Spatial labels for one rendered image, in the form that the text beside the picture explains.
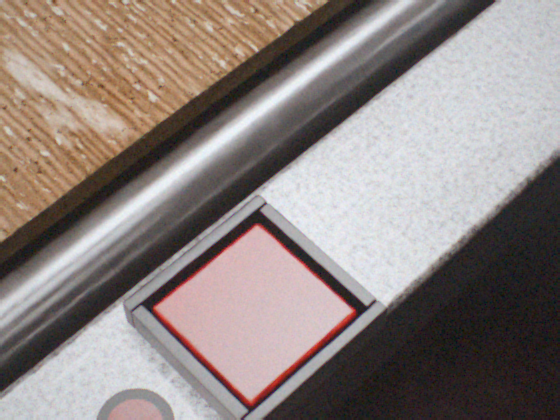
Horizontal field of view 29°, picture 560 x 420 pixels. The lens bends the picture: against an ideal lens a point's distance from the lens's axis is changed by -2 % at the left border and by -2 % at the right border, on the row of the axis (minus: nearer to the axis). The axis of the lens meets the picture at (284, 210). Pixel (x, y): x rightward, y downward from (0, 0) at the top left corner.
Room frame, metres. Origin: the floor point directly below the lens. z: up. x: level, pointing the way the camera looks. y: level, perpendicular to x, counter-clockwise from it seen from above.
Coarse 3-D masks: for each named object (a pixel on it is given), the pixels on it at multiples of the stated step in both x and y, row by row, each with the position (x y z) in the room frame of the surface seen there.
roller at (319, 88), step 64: (384, 0) 0.38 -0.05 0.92; (448, 0) 0.38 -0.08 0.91; (320, 64) 0.34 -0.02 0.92; (384, 64) 0.34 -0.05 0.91; (192, 128) 0.30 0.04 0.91; (256, 128) 0.30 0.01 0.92; (320, 128) 0.31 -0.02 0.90; (128, 192) 0.26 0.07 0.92; (192, 192) 0.26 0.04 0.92; (64, 256) 0.23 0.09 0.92; (128, 256) 0.23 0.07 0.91; (0, 320) 0.20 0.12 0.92; (64, 320) 0.21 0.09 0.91; (0, 384) 0.18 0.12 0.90
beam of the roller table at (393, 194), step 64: (512, 0) 0.38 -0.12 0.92; (448, 64) 0.34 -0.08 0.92; (512, 64) 0.34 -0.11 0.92; (384, 128) 0.30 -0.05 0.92; (448, 128) 0.30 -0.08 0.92; (512, 128) 0.30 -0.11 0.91; (256, 192) 0.27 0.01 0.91; (320, 192) 0.27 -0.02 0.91; (384, 192) 0.27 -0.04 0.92; (448, 192) 0.27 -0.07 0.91; (512, 192) 0.27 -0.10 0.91; (384, 256) 0.23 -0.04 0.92; (448, 256) 0.23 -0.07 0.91; (64, 384) 0.17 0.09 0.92; (128, 384) 0.17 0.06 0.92; (320, 384) 0.18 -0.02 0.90
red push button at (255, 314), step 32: (256, 224) 0.24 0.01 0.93; (224, 256) 0.22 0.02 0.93; (256, 256) 0.22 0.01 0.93; (288, 256) 0.22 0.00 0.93; (192, 288) 0.21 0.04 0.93; (224, 288) 0.21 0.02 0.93; (256, 288) 0.21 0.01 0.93; (288, 288) 0.21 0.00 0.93; (320, 288) 0.21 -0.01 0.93; (160, 320) 0.20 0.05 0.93; (192, 320) 0.20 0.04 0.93; (224, 320) 0.20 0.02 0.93; (256, 320) 0.20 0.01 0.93; (288, 320) 0.20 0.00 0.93; (320, 320) 0.20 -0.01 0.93; (352, 320) 0.20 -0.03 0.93; (192, 352) 0.18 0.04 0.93; (224, 352) 0.18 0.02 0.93; (256, 352) 0.18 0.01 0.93; (288, 352) 0.18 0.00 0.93; (224, 384) 0.17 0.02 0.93; (256, 384) 0.17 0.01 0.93
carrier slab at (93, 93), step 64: (0, 0) 0.36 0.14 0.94; (64, 0) 0.36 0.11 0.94; (128, 0) 0.36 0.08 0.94; (192, 0) 0.36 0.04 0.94; (256, 0) 0.36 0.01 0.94; (320, 0) 0.36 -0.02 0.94; (0, 64) 0.32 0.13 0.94; (64, 64) 0.32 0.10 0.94; (128, 64) 0.32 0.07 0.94; (192, 64) 0.32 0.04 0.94; (256, 64) 0.33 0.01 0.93; (0, 128) 0.29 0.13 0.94; (64, 128) 0.29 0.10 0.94; (128, 128) 0.28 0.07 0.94; (0, 192) 0.25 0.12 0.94; (64, 192) 0.25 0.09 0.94; (0, 256) 0.22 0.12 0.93
